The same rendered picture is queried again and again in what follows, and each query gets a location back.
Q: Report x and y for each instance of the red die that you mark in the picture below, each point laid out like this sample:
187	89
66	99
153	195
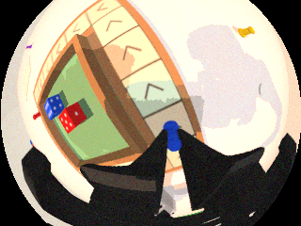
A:
72	116

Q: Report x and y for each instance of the red pawn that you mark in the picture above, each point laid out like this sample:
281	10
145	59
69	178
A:
36	115

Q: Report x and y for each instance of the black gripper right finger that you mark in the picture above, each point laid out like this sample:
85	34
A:
206	170

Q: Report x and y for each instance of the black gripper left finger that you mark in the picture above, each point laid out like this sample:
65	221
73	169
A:
144	177

